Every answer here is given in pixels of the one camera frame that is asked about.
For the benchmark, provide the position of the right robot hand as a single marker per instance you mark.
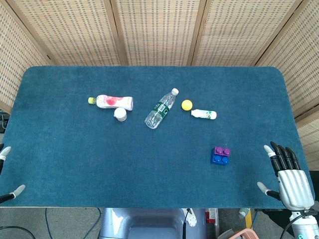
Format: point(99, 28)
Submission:
point(295, 186)

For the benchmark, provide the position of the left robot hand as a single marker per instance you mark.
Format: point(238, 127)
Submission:
point(5, 152)

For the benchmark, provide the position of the blue toy block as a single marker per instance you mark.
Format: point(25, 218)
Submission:
point(219, 160)

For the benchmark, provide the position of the purple toy block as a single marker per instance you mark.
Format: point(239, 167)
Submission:
point(222, 151)

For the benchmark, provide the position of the lavender robot base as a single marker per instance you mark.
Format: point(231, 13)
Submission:
point(149, 224)

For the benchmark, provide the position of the black chair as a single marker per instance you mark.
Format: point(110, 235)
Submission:
point(315, 184)

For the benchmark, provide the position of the black electronic device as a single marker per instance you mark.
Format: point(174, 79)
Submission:
point(3, 122)

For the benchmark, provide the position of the woven folding screen panel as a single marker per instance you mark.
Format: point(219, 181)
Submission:
point(236, 32)
point(17, 62)
point(310, 139)
point(74, 32)
point(159, 32)
point(301, 62)

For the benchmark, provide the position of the yellow floor object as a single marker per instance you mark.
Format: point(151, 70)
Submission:
point(248, 220)

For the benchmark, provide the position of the small white bottle green print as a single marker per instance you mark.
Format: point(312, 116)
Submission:
point(203, 114)

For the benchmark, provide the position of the white bottle pink label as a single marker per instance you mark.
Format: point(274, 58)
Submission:
point(112, 101)

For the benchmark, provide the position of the blue table mat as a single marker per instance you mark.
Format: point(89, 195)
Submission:
point(124, 161)

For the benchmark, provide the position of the white round jar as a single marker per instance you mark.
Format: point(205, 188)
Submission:
point(120, 114)

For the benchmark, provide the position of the yellow ball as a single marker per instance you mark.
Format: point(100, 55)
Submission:
point(187, 105)

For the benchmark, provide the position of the clear water bottle green label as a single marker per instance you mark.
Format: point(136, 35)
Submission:
point(159, 110)

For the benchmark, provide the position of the white metal bracket plate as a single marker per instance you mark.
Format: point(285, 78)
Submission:
point(191, 219)

